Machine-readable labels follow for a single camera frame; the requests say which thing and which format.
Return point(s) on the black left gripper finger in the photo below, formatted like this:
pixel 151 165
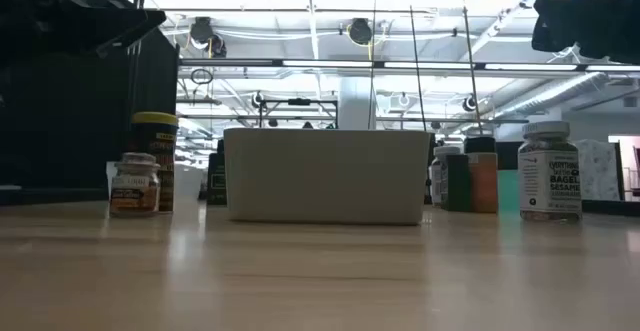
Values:
pixel 120 28

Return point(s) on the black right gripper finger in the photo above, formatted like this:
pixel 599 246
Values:
pixel 570 21

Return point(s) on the brown spice bottle yellow lid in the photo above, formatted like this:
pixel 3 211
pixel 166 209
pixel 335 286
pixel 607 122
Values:
pixel 157 141

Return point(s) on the bagel seasoning jar white lid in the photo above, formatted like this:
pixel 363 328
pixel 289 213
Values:
pixel 550 176

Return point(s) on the small glass jar cork lid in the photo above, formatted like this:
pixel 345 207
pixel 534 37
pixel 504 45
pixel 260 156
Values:
pixel 135 191

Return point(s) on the dark green spice tin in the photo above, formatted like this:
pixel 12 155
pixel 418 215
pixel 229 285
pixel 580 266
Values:
pixel 216 181
pixel 457 181

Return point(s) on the orange spice bottle black lid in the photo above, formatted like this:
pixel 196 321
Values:
pixel 482 181

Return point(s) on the white-label supplement bottle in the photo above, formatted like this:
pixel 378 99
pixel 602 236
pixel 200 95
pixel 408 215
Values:
pixel 437 181

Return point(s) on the white floral patterned panel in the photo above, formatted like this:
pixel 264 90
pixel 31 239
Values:
pixel 600 171

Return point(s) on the black background panel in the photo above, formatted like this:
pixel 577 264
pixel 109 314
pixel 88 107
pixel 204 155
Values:
pixel 510 156

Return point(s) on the clear plastic bin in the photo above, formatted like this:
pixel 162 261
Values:
pixel 187 181

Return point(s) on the teal plastic bin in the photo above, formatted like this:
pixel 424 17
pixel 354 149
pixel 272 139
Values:
pixel 508 191

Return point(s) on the long ceiling light bar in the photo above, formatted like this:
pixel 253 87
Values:
pixel 325 63

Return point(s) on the white building column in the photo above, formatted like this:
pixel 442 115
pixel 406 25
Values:
pixel 355 101

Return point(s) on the pale grey plastic bin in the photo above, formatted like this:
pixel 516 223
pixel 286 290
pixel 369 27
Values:
pixel 325 176

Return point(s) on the silver ventilation duct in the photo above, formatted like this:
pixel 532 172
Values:
pixel 560 93

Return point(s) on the black metal gantry frame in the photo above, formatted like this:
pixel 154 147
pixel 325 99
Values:
pixel 299 102

